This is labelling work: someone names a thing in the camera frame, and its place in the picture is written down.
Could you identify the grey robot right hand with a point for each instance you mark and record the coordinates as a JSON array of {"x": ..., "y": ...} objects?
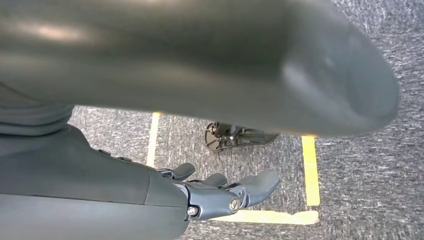
[{"x": 82, "y": 185}]

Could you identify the yellow tape square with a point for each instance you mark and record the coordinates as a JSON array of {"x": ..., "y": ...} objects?
[{"x": 311, "y": 172}]

